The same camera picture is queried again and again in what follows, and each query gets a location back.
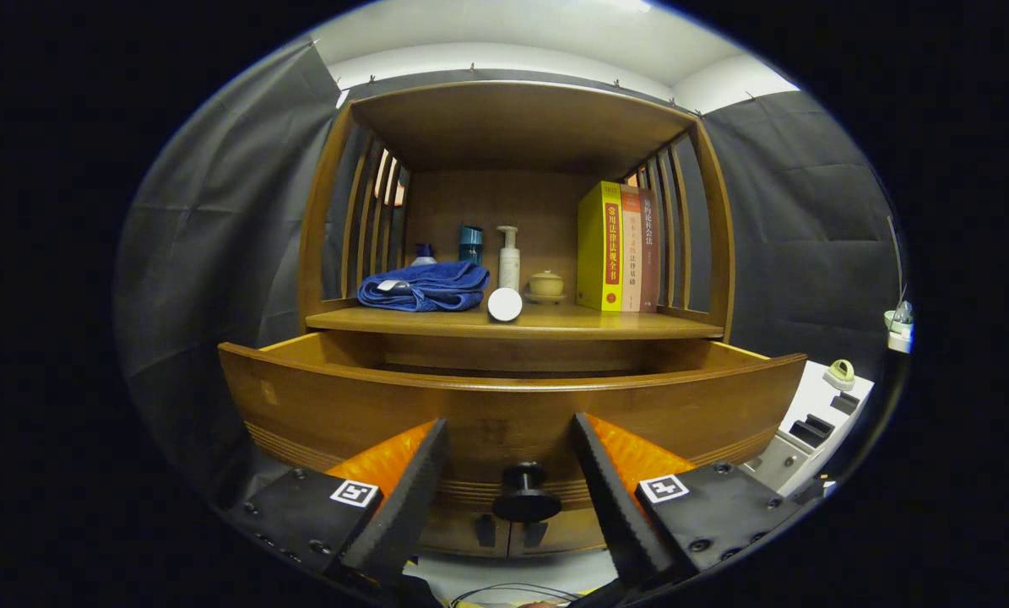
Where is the beige lidded teacup with saucer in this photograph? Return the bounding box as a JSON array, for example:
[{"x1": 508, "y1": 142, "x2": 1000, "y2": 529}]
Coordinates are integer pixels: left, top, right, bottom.
[{"x1": 524, "y1": 270, "x2": 567, "y2": 305}]

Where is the white pump bottle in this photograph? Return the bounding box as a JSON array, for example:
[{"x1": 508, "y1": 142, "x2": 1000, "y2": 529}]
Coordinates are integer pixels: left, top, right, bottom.
[{"x1": 496, "y1": 225, "x2": 522, "y2": 292}]

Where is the blue folded towel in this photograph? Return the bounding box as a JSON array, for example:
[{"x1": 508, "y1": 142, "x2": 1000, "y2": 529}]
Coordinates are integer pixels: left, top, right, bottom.
[{"x1": 356, "y1": 260, "x2": 491, "y2": 313}]

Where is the white and green tube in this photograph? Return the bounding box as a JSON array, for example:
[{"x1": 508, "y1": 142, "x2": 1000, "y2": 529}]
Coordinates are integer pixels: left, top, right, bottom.
[{"x1": 487, "y1": 287, "x2": 524, "y2": 323}]

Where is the brown book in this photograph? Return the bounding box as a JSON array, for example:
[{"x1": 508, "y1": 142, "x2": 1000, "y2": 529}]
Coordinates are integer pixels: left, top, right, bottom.
[{"x1": 637, "y1": 187, "x2": 661, "y2": 312}]

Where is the yellow book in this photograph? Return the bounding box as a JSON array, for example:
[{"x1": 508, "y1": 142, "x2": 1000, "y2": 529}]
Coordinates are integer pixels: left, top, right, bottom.
[{"x1": 577, "y1": 181, "x2": 625, "y2": 312}]

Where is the wooden countertop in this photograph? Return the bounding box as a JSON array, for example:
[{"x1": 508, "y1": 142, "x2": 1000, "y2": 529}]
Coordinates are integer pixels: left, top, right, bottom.
[{"x1": 306, "y1": 300, "x2": 724, "y2": 341}]

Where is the wooden drawer with black knob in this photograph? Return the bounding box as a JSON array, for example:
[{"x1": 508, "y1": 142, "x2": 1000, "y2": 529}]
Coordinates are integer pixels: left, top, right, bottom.
[{"x1": 217, "y1": 329, "x2": 809, "y2": 524}]

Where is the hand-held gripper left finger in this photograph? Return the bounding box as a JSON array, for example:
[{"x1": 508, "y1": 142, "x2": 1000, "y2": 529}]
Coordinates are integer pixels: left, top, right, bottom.
[{"x1": 230, "y1": 418, "x2": 450, "y2": 592}]

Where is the wooden cabinet with slatted shelf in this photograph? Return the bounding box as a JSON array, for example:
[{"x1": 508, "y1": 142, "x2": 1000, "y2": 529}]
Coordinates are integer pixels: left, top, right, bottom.
[{"x1": 217, "y1": 80, "x2": 809, "y2": 558}]

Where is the wooden cabinet door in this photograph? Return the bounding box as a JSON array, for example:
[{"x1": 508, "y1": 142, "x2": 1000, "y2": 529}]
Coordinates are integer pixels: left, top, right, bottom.
[
  {"x1": 511, "y1": 507, "x2": 615, "y2": 556},
  {"x1": 424, "y1": 507, "x2": 512, "y2": 558}
]

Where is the white drawer cabinet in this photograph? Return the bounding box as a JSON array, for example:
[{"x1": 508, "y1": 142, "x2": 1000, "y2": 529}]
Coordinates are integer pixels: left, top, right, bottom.
[{"x1": 740, "y1": 359, "x2": 876, "y2": 499}]

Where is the orange and white book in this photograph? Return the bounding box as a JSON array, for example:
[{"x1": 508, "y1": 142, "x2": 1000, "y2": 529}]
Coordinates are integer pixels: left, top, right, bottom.
[{"x1": 620, "y1": 184, "x2": 643, "y2": 312}]

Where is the white round bowl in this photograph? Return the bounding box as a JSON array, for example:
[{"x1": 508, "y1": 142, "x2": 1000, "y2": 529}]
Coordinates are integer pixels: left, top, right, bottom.
[{"x1": 882, "y1": 300, "x2": 915, "y2": 339}]

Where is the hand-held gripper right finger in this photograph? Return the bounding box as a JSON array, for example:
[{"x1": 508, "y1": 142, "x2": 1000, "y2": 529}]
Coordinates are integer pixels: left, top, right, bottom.
[{"x1": 572, "y1": 412, "x2": 800, "y2": 592}]

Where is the black backdrop cloth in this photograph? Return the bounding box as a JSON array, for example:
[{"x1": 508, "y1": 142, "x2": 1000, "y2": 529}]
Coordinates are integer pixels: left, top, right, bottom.
[{"x1": 114, "y1": 38, "x2": 906, "y2": 508}]

